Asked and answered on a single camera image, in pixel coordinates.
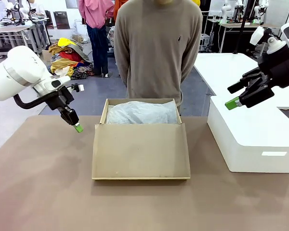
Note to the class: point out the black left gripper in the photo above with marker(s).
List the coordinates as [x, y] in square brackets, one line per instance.
[60, 99]

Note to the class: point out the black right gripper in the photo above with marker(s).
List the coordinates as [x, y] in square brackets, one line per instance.
[281, 68]

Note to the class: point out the white bin lid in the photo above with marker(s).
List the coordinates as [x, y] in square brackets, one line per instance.
[255, 127]

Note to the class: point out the white tissue paper sheet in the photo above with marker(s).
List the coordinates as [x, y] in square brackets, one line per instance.
[142, 113]

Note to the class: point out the tan cardboard shoe box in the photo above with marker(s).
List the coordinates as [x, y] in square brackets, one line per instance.
[139, 151]

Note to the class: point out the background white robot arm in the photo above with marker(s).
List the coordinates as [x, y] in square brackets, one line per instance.
[260, 10]
[225, 10]

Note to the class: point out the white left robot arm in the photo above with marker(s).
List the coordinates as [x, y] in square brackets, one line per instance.
[17, 72]

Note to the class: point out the white side table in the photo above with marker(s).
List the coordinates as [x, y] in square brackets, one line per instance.
[226, 72]

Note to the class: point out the black vertical pole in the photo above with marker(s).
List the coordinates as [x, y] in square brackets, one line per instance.
[240, 26]

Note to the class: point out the background lab table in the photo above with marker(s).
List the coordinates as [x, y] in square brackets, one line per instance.
[240, 25]

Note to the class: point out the colourful clothes pile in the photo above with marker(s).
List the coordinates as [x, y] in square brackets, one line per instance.
[67, 55]

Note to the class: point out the white plastic bin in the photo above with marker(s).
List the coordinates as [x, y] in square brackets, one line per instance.
[250, 160]

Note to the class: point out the patterned cloth table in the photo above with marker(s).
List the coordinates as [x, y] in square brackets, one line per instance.
[111, 36]

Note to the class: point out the person in yellow top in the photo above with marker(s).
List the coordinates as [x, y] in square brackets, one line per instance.
[196, 4]

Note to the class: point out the black office chair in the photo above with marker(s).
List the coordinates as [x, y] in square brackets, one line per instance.
[48, 20]

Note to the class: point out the person in pink hoodie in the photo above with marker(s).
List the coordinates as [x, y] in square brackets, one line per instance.
[96, 19]

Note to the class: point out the person in beige sweater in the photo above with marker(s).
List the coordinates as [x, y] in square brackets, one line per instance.
[156, 48]

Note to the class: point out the grey background desk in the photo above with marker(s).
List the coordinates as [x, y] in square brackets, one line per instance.
[9, 30]

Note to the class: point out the person in white shirt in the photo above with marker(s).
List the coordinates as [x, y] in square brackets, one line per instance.
[36, 8]

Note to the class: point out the person in orange hoodie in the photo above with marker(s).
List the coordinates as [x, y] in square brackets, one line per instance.
[118, 7]

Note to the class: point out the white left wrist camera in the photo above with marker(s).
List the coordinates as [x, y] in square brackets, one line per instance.
[79, 87]

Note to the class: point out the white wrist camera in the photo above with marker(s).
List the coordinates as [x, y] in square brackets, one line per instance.
[256, 36]
[79, 87]

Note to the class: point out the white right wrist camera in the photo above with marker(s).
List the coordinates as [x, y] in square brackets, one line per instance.
[256, 36]

